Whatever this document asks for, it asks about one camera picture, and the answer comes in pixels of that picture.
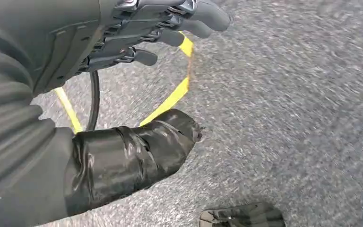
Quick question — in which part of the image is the robot black foot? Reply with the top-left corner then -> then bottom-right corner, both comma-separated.
198,201 -> 286,227

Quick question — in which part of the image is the robot left hand grey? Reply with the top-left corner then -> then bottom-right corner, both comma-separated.
0,0 -> 234,227

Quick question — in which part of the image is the yellow floor tape square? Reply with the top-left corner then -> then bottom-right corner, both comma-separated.
52,31 -> 195,135

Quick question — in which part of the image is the robot left arm ribbed sleeve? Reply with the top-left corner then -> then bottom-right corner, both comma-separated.
0,22 -> 59,203

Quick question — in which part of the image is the black cable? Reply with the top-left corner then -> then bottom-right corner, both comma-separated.
86,70 -> 101,132

